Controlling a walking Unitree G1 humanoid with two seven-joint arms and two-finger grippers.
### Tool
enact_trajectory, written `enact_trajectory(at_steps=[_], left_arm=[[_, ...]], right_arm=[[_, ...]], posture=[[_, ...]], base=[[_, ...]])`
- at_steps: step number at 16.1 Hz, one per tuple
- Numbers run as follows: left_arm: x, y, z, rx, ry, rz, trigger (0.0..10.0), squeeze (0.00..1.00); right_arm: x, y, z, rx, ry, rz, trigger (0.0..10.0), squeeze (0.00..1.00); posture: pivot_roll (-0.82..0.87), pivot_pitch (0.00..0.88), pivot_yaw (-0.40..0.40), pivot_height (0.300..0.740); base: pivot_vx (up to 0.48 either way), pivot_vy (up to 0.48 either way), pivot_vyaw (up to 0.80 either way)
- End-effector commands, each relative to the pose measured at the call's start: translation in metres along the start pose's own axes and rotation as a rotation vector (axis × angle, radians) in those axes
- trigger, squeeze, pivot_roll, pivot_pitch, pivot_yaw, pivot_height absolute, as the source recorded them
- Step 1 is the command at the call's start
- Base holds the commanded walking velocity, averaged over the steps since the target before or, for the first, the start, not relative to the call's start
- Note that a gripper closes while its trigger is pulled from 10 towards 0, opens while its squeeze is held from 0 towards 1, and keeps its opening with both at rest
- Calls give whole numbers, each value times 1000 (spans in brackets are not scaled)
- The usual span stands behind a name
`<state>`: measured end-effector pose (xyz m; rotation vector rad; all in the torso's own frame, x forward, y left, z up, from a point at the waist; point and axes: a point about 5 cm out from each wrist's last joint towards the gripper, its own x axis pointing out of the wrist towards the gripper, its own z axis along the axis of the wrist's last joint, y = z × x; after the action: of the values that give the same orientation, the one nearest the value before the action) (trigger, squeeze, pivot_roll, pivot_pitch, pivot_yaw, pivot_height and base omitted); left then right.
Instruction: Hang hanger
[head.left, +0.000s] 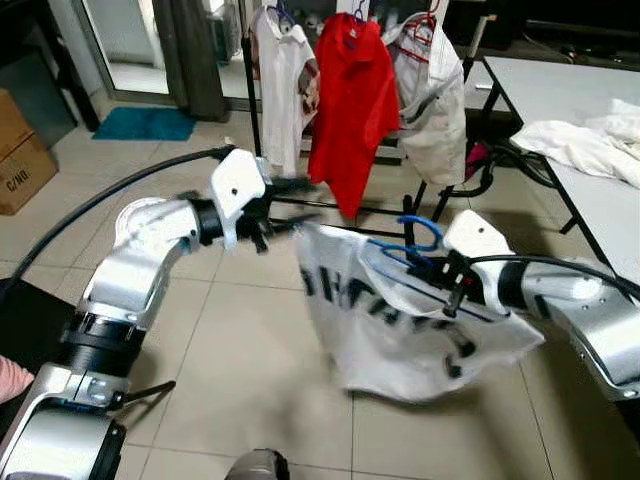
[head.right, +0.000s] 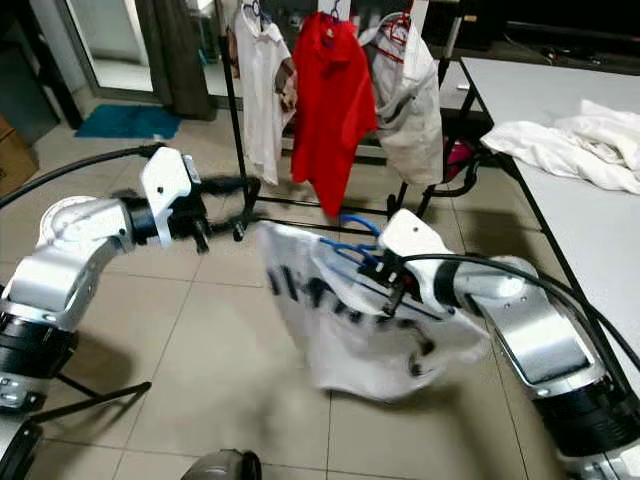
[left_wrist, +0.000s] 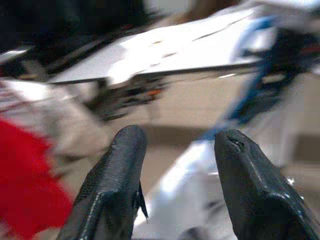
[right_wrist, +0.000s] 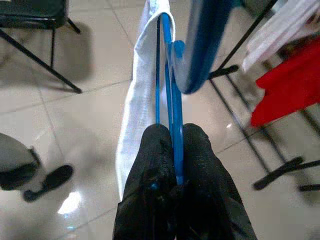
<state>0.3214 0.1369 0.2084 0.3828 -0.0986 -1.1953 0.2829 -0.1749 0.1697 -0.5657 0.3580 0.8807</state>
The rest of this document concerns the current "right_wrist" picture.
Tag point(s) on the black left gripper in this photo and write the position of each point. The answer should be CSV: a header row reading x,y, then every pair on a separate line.
x,y
17,178

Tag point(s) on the white shirt with cartoon print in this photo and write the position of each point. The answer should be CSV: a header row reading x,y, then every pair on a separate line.
x,y
280,27

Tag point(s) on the steel and black clothes rack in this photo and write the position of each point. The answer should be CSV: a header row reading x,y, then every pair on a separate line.
x,y
222,71

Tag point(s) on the blue plastic hanger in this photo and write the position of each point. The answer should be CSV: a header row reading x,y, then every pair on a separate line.
x,y
176,112

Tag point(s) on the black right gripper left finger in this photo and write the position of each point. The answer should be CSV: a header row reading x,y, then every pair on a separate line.
x,y
150,175

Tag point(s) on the white shirt with navy print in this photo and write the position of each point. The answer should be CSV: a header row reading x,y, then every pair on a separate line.
x,y
140,87

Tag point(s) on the red garment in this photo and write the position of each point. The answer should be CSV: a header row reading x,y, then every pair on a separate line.
x,y
287,87

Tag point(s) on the white garment with blue trim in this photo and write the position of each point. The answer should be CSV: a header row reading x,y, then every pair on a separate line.
x,y
205,37

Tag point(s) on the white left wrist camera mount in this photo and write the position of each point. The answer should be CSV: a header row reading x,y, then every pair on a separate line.
x,y
15,150

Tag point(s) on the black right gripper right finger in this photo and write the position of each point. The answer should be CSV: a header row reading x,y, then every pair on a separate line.
x,y
205,187

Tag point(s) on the black chair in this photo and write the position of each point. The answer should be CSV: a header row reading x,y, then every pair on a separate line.
x,y
25,12

